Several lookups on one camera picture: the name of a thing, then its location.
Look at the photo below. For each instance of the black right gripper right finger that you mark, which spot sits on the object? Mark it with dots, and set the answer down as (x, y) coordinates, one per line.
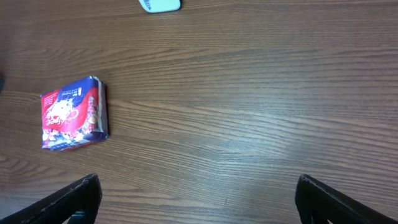
(317, 202)

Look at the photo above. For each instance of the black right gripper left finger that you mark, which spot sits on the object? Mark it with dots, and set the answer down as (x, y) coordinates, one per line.
(76, 203)

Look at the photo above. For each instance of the red purple pad package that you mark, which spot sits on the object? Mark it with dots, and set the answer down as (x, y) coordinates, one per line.
(74, 115)

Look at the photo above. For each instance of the white barcode scanner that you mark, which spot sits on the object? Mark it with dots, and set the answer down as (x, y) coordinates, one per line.
(158, 6)

